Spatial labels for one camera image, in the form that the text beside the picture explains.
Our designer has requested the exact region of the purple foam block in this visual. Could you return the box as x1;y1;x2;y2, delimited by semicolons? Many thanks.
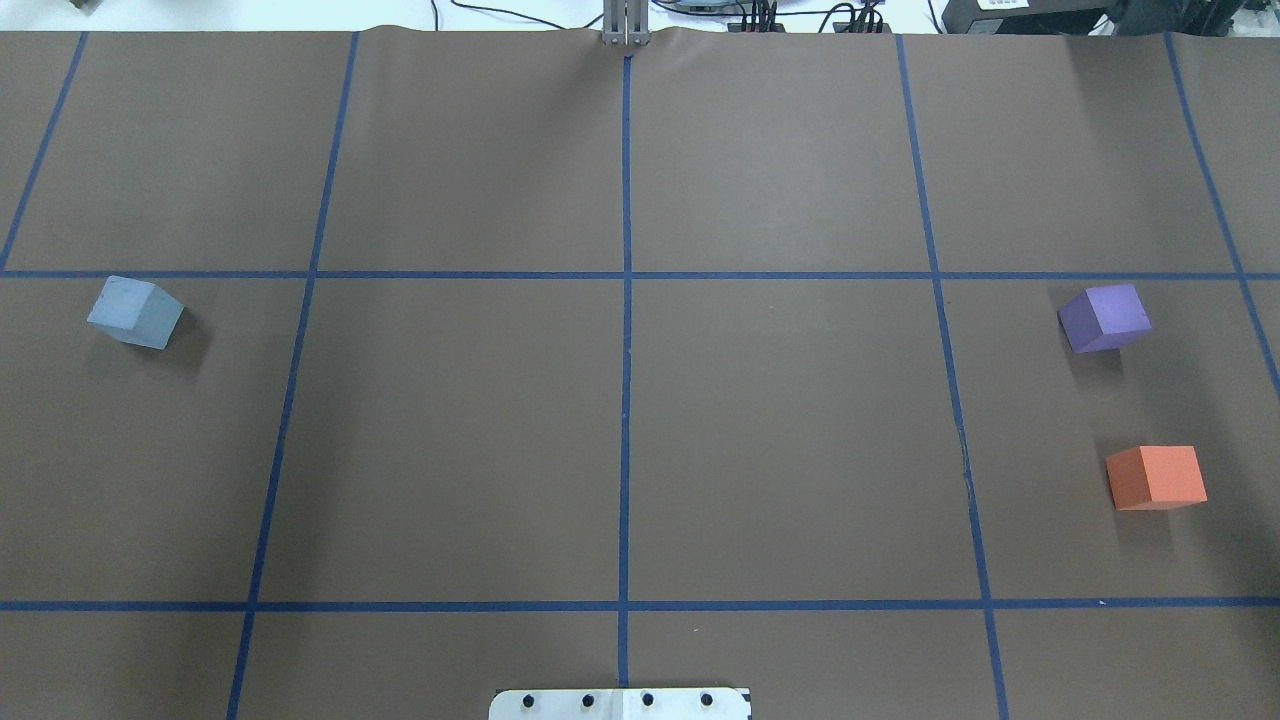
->
1057;284;1153;354

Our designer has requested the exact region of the light blue foam block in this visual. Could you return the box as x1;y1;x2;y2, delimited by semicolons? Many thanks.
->
86;275;186;350

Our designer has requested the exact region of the grey metal bracket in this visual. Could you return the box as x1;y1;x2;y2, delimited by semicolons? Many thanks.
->
600;0;652;47

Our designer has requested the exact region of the metal base plate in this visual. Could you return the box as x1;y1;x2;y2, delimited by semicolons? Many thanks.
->
488;687;753;719

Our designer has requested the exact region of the orange foam block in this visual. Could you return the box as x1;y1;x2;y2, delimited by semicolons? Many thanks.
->
1105;445;1208;511

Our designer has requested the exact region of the brown paper table cover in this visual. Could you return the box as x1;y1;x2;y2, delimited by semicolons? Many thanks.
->
3;27;1277;719

